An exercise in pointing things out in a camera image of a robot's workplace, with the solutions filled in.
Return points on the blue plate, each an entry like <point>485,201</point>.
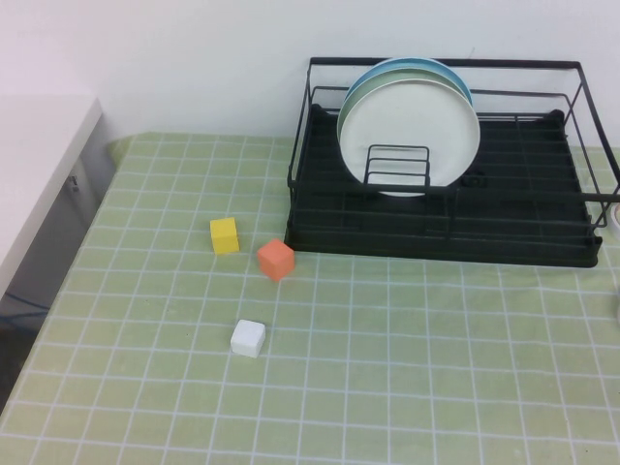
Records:
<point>462,86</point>

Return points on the white side table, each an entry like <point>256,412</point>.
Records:
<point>39,160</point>

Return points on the small metal bracket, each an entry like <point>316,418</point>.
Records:
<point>74,184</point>

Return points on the white cube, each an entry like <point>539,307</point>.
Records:
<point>248,339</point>

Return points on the white round tape roll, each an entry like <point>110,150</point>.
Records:
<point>616,215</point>

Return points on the white plate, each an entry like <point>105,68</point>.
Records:
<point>412,126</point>

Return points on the light green plate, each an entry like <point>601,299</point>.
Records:
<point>378,80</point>

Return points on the green checked tablecloth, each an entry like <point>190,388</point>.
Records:
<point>145,387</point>

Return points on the orange cube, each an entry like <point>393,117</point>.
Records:
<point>276,261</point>

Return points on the yellow cube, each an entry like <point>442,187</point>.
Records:
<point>225,237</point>

